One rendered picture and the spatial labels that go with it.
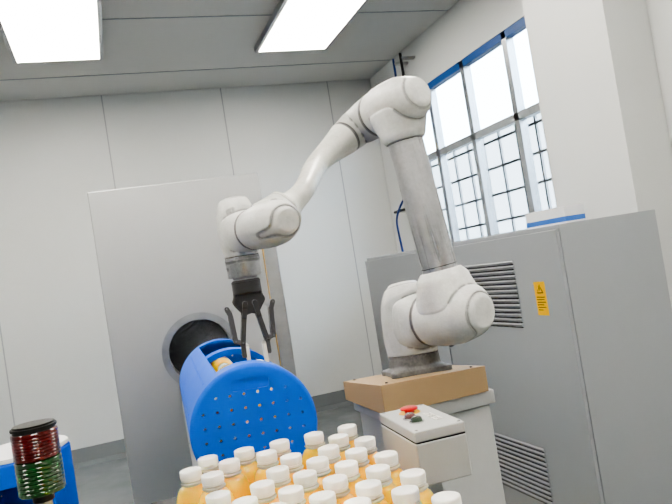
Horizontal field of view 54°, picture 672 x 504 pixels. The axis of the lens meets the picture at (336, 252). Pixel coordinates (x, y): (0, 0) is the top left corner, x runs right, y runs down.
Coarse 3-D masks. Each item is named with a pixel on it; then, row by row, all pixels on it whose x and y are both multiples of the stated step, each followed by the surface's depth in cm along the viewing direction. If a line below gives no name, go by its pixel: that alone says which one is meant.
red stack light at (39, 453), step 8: (40, 432) 94; (48, 432) 95; (56, 432) 96; (16, 440) 93; (24, 440) 93; (32, 440) 93; (40, 440) 94; (48, 440) 94; (56, 440) 96; (16, 448) 93; (24, 448) 93; (32, 448) 93; (40, 448) 94; (48, 448) 94; (56, 448) 96; (16, 456) 93; (24, 456) 93; (32, 456) 93; (40, 456) 94; (48, 456) 94
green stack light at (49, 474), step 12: (60, 456) 96; (24, 468) 93; (36, 468) 93; (48, 468) 94; (60, 468) 96; (24, 480) 93; (36, 480) 93; (48, 480) 94; (60, 480) 95; (24, 492) 93; (36, 492) 93; (48, 492) 93
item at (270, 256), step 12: (264, 252) 292; (276, 252) 294; (264, 264) 295; (276, 264) 293; (276, 276) 293; (276, 288) 292; (276, 300) 292; (276, 312) 292; (276, 324) 291; (288, 324) 293; (276, 336) 292; (288, 336) 292; (288, 348) 292; (288, 360) 292
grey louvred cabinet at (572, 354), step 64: (384, 256) 440; (512, 256) 298; (576, 256) 270; (640, 256) 280; (512, 320) 304; (576, 320) 267; (640, 320) 277; (512, 384) 313; (576, 384) 269; (640, 384) 275; (512, 448) 320; (576, 448) 275; (640, 448) 273
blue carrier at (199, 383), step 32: (192, 352) 225; (224, 352) 186; (256, 352) 188; (192, 384) 169; (224, 384) 146; (256, 384) 148; (288, 384) 149; (192, 416) 144; (224, 416) 145; (256, 416) 147; (288, 416) 149; (192, 448) 144; (224, 448) 145; (256, 448) 147
